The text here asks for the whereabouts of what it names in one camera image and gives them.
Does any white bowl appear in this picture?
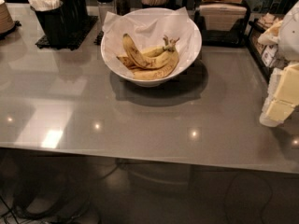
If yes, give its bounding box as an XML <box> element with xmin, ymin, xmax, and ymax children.
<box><xmin>100</xmin><ymin>7</ymin><xmax>203</xmax><ymax>88</ymax></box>

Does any black cutlery holder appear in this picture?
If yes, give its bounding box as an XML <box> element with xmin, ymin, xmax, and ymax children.
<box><xmin>31</xmin><ymin>2</ymin><xmax>69</xmax><ymax>47</ymax></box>
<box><xmin>64</xmin><ymin>0</ymin><xmax>88</xmax><ymax>32</ymax></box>

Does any napkin dispenser with napkins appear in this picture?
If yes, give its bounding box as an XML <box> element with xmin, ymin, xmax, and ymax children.
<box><xmin>194</xmin><ymin>2</ymin><xmax>250</xmax><ymax>47</ymax></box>

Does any salt shaker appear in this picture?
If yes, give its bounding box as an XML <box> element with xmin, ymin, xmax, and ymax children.
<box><xmin>97</xmin><ymin>0</ymin><xmax>115</xmax><ymax>24</ymax></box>

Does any black cutlery holder rear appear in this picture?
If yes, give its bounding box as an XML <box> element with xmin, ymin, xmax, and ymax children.
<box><xmin>64</xmin><ymin>0</ymin><xmax>88</xmax><ymax>32</ymax></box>

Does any white paper liner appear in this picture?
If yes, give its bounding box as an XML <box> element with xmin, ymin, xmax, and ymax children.
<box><xmin>101</xmin><ymin>7</ymin><xmax>202</xmax><ymax>80</ymax></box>

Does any black cutlery holder front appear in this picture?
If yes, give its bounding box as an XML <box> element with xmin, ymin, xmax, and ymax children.
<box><xmin>31</xmin><ymin>2</ymin><xmax>69</xmax><ymax>47</ymax></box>

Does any stack of brown paper cups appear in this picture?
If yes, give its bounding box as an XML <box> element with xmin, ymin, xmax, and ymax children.
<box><xmin>0</xmin><ymin>0</ymin><xmax>15</xmax><ymax>34</ymax></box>

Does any yellow banana bunch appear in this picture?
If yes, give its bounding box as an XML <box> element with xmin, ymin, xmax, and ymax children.
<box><xmin>117</xmin><ymin>34</ymin><xmax>179</xmax><ymax>80</ymax></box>

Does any black condiment tray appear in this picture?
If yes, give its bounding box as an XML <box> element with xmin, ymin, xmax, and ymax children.
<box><xmin>247</xmin><ymin>13</ymin><xmax>288</xmax><ymax>82</ymax></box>

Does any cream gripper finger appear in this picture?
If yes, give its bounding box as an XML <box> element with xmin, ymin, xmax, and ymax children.
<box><xmin>259</xmin><ymin>98</ymin><xmax>294</xmax><ymax>127</ymax></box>

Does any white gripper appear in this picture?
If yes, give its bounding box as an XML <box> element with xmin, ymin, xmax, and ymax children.
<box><xmin>258</xmin><ymin>1</ymin><xmax>299</xmax><ymax>105</ymax></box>

